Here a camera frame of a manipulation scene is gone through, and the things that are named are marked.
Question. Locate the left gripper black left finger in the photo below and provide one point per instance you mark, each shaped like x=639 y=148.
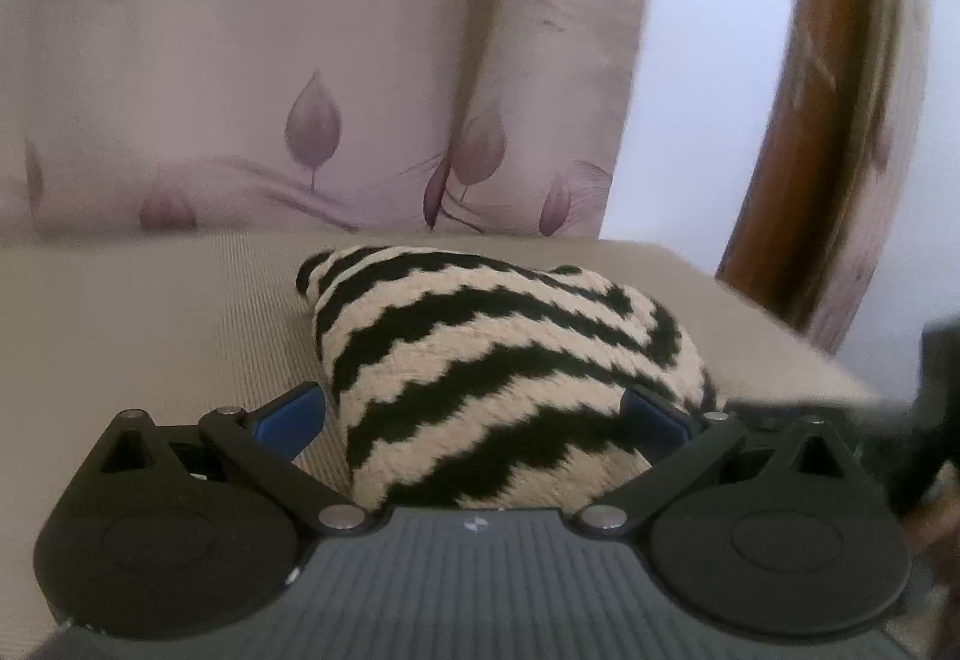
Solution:
x=169 y=531

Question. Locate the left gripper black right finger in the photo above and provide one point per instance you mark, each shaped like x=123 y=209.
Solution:
x=762 y=523

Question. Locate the black and cream knitted garment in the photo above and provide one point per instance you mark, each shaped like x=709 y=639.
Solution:
x=469 y=382

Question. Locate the beige woven mattress cover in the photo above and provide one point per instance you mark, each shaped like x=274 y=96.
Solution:
x=179 y=324

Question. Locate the pink leaf-print curtain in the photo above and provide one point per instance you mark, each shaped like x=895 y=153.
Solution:
x=399 y=116

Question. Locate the brown wooden door frame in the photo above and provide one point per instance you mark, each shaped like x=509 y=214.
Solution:
x=831 y=170

